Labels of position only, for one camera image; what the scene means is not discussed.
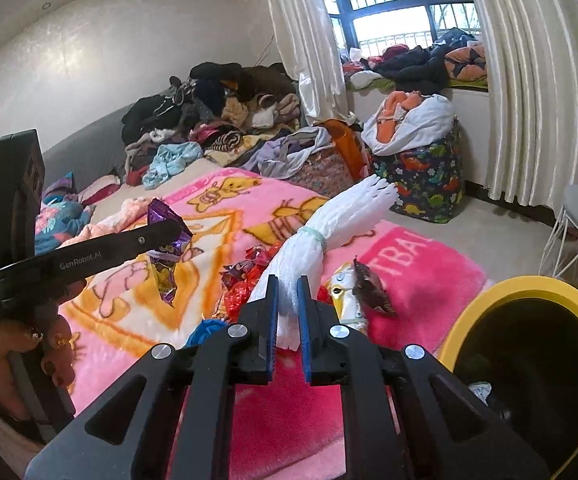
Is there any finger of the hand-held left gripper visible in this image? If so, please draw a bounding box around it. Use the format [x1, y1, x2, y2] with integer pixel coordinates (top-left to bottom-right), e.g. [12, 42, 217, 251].
[0, 219, 191, 307]

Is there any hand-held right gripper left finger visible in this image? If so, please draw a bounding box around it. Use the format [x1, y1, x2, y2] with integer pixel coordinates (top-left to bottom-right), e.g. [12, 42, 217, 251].
[24, 275, 279, 480]

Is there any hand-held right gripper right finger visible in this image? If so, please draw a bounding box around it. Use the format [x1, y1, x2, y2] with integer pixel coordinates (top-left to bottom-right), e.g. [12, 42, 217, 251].
[298, 275, 552, 480]

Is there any purple foil snack wrapper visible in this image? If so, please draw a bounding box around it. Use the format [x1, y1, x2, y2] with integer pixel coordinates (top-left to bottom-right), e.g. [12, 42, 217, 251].
[146, 198, 195, 309]

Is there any brown chocolate bar wrapper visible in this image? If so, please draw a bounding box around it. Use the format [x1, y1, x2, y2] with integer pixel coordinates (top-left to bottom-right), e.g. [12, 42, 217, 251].
[351, 256, 399, 317]

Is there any white foam net bundle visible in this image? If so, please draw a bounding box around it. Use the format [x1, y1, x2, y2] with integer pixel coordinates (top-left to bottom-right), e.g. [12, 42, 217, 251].
[245, 175, 400, 354]

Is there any person's left hand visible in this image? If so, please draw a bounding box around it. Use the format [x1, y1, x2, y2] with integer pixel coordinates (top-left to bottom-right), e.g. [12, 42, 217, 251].
[0, 279, 88, 413]

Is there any peach fluffy cloth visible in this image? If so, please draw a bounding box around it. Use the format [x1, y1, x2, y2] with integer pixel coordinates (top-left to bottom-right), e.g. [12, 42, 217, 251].
[72, 197, 156, 247]

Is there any red crumpled plastic wrapper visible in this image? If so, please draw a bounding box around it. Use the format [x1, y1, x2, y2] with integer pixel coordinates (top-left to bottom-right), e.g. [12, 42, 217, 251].
[220, 242, 290, 322]

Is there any blue floral cloth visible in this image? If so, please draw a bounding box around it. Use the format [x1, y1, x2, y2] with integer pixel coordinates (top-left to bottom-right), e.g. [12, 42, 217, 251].
[33, 172, 96, 257]

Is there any gold white snack wrapper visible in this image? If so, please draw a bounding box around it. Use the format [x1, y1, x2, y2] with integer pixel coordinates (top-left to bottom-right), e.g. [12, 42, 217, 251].
[326, 262, 370, 337]

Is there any blue crumpled plastic wrapper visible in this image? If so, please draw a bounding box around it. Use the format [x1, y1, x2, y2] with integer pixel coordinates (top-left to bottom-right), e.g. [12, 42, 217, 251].
[186, 317, 231, 349]

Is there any dark red pillow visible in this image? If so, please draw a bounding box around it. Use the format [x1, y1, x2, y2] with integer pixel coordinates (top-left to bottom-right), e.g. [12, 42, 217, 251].
[76, 174, 123, 206]

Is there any grey bed headboard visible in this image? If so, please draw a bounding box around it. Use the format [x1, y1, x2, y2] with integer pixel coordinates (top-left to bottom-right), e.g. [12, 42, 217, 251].
[43, 100, 141, 192]

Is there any light blue garment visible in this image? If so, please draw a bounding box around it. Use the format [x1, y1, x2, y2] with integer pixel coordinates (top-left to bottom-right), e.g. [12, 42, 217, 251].
[141, 140, 205, 191]

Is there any pink printed blanket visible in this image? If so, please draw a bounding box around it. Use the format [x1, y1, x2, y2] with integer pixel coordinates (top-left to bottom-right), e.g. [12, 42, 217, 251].
[33, 167, 494, 480]

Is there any lavender white garment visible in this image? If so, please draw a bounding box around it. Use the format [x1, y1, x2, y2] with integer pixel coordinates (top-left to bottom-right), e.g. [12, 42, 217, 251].
[241, 126, 336, 181]

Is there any orange cloth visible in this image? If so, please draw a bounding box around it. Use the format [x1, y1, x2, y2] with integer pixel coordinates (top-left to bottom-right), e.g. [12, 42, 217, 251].
[318, 118, 371, 182]

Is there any dinosaur print fabric basket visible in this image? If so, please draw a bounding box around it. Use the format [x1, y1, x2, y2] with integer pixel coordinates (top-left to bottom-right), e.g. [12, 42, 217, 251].
[371, 120, 465, 224]

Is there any pile of clothes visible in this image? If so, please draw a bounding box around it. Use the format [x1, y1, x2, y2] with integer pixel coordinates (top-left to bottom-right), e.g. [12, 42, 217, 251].
[119, 60, 338, 186]

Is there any white bag with orange garment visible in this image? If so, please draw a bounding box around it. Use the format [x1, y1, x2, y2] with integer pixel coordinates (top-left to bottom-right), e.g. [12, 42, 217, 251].
[361, 90, 458, 156]

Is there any heap of clothes on windowsill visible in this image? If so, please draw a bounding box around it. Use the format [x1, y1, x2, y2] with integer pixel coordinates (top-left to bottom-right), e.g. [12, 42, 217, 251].
[341, 27, 490, 94]

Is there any narrow cream curtain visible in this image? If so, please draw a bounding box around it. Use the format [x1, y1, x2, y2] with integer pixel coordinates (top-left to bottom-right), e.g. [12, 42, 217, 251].
[258, 0, 358, 127]

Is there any wide cream curtain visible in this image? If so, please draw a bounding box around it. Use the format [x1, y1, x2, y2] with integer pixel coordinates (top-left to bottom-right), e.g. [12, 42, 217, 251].
[461, 0, 578, 212]

